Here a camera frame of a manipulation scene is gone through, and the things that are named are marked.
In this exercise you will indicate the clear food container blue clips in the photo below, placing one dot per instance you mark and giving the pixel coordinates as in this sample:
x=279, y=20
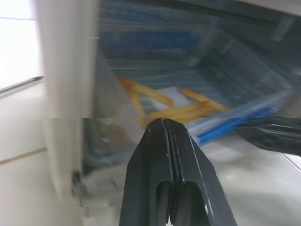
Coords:
x=211, y=70

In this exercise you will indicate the white toaster oven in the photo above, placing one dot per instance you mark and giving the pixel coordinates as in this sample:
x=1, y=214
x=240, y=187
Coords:
x=68, y=70

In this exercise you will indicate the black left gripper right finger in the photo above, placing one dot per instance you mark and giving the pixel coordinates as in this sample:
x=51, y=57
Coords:
x=197, y=179

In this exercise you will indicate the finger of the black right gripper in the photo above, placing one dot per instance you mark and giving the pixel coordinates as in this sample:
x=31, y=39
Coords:
x=277, y=124
x=275, y=143

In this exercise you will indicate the golden french fry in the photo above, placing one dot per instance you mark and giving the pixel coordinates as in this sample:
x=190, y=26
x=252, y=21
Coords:
x=202, y=97
x=181, y=110
x=150, y=90
x=136, y=101

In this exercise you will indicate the toaster oven glass door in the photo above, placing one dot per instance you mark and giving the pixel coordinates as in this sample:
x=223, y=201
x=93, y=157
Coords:
x=258, y=188

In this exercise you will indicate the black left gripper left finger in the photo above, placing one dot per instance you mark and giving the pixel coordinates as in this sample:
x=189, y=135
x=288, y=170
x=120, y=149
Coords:
x=145, y=164

